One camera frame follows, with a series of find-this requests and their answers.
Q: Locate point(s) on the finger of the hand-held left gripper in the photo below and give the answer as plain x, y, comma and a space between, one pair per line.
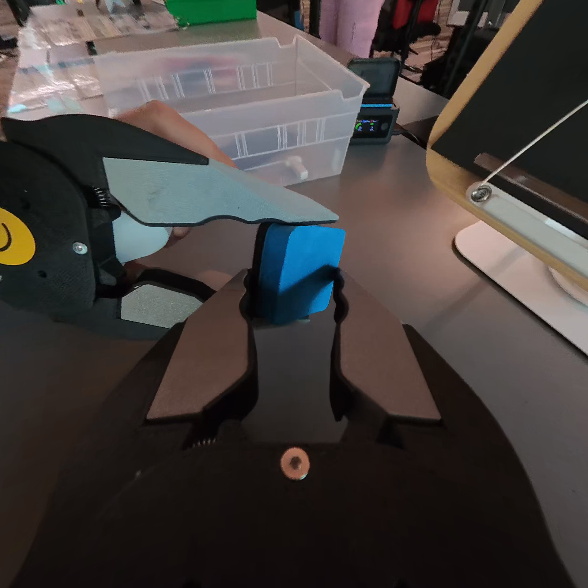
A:
193, 188
156, 305

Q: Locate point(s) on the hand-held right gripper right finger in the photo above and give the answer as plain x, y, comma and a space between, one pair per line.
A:
386, 363

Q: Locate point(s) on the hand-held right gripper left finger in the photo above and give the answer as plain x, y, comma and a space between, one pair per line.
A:
202, 358

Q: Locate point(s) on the blue and black foam block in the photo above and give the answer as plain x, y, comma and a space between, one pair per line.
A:
303, 271

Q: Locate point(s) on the person's left hand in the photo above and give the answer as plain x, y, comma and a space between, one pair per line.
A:
174, 128

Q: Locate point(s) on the white plastic peg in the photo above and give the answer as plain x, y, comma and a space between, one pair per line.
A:
296, 167

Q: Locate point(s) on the clear plastic bin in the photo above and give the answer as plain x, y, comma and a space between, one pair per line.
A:
229, 69
321, 156

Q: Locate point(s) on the clear plastic bag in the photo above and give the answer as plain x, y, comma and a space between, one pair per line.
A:
69, 55

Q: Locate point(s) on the white stand base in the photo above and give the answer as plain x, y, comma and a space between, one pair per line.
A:
505, 271

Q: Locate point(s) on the green plastic bin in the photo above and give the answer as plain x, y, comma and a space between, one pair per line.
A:
211, 11

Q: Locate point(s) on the black device with screen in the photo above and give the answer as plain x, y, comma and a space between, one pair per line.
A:
374, 105

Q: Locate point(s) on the red cloth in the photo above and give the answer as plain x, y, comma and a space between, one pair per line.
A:
413, 11

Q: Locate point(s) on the black board with wooden edge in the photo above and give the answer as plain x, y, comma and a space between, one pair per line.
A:
528, 115

